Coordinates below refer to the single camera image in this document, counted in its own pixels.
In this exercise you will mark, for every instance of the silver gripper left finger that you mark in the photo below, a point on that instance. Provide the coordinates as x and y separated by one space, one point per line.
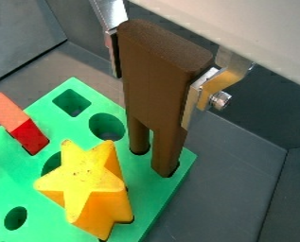
112 14

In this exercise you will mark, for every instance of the green shape sorter board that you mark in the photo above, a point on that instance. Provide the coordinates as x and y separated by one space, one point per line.
75 113

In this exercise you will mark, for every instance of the yellow star prism block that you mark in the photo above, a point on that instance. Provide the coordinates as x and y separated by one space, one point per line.
87 186

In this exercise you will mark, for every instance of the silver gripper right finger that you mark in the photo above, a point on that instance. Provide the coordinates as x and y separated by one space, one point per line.
207 91

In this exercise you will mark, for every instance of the red square block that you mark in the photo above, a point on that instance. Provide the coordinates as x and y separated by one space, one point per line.
21 126

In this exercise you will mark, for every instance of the brown two-pronged peg block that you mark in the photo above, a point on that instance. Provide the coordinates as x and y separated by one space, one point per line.
161 64

